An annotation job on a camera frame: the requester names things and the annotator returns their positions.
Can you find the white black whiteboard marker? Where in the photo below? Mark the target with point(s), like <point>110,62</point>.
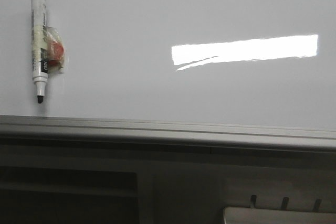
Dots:
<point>39,47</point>

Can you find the white whiteboard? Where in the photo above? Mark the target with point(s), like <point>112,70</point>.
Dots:
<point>243,62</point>

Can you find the white tray with hooks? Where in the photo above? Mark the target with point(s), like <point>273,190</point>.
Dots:
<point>252,214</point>

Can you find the dark shelf unit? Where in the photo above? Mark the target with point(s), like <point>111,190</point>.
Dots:
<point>42,195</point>

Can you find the grey aluminium whiteboard frame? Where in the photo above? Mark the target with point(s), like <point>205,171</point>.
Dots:
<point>168,133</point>

